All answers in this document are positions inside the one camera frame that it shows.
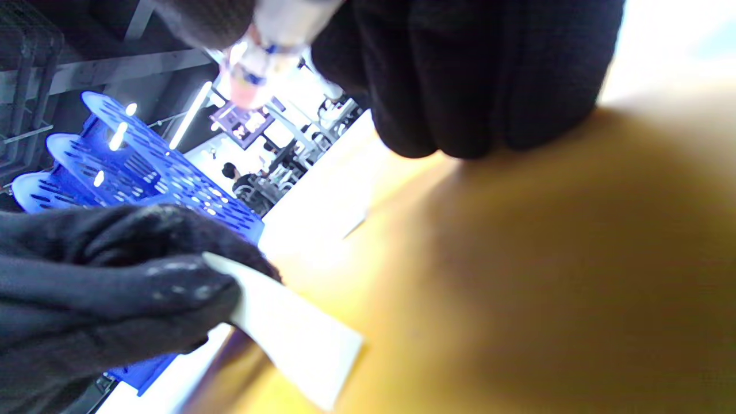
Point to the person's right hand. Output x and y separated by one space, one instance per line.
489 57

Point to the person's left hand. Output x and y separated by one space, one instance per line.
103 287

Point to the pale green sticky note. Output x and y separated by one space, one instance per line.
299 339

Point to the translucent glue stick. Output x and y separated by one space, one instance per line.
270 52

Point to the orange L-shaped folder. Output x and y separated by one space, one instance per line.
517 287

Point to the blue plastic file rack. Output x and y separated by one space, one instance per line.
144 167

